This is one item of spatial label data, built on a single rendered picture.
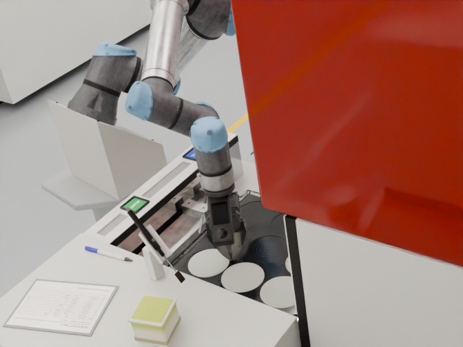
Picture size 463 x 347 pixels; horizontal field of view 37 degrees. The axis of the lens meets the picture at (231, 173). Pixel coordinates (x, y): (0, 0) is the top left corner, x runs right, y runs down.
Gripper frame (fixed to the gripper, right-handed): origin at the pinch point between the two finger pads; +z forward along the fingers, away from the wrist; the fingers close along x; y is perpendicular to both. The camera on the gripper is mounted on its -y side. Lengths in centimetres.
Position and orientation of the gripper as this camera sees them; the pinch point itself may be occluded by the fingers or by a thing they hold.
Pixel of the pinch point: (231, 257)
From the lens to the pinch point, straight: 164.3
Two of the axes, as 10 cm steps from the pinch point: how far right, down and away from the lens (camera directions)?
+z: 1.5, 8.3, 5.4
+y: -0.1, -5.5, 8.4
